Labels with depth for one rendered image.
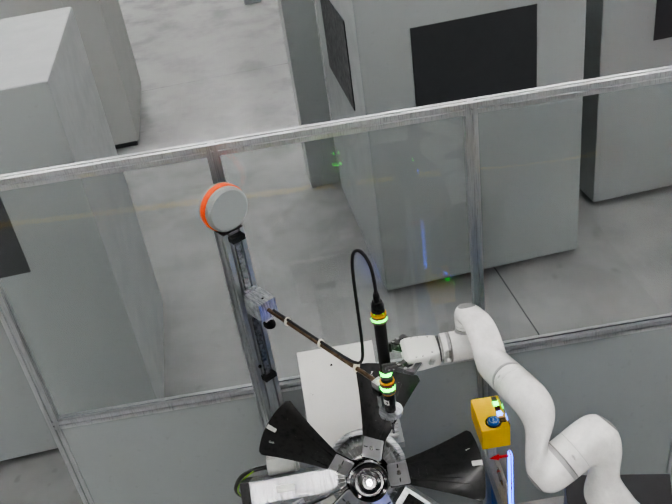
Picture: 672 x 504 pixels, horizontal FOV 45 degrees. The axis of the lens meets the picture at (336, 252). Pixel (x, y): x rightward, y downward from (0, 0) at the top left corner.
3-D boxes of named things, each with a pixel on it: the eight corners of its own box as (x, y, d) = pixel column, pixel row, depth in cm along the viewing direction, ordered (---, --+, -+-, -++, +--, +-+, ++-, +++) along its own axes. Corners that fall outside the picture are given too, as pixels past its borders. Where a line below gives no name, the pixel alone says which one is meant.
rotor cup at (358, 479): (336, 466, 254) (336, 472, 241) (377, 444, 255) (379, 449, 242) (358, 508, 252) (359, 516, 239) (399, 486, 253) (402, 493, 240)
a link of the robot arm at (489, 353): (488, 341, 194) (446, 304, 223) (495, 401, 198) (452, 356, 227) (523, 333, 195) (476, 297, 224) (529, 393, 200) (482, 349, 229)
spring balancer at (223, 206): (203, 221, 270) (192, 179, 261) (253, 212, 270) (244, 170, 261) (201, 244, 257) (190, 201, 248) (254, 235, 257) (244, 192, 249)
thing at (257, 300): (245, 312, 275) (240, 292, 271) (261, 303, 279) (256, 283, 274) (262, 324, 268) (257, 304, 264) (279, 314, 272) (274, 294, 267)
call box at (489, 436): (471, 420, 291) (470, 398, 286) (498, 415, 292) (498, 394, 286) (482, 453, 278) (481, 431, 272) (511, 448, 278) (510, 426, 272)
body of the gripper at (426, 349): (447, 370, 221) (406, 377, 221) (439, 347, 229) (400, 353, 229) (445, 349, 217) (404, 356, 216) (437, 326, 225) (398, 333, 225)
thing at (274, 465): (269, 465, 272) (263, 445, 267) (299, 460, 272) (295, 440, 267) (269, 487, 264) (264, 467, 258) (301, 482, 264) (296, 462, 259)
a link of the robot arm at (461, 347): (450, 335, 218) (454, 366, 220) (498, 327, 218) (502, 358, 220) (444, 324, 226) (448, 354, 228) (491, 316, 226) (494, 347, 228)
